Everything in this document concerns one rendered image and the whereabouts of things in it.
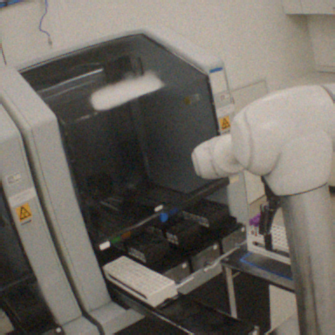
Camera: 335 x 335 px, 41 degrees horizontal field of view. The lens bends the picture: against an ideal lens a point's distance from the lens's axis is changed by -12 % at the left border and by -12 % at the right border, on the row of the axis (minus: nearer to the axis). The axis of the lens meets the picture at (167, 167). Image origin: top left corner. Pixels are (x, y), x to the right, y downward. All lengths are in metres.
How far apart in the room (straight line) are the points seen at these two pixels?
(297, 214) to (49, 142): 0.87
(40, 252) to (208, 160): 0.61
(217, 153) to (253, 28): 2.46
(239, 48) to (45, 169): 2.33
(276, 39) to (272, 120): 3.13
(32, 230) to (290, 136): 0.95
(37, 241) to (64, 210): 0.15
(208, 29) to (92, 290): 2.19
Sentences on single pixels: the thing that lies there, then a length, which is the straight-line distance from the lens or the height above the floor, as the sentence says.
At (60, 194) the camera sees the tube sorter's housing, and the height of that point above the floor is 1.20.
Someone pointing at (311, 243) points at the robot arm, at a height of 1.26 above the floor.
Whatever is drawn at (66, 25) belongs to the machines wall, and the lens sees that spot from 2.72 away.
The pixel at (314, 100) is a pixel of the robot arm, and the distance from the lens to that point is 0.82.
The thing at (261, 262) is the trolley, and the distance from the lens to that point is 1.63.
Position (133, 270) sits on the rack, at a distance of 1.67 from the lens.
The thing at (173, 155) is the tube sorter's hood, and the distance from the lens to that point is 1.71.
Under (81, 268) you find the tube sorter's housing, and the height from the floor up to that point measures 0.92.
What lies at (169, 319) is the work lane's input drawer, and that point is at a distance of 1.47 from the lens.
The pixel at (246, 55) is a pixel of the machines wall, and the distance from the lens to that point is 3.60.
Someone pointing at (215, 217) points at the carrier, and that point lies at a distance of 1.90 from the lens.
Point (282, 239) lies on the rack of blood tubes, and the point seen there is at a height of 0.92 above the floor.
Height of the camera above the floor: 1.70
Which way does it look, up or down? 19 degrees down
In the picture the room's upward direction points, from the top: 12 degrees counter-clockwise
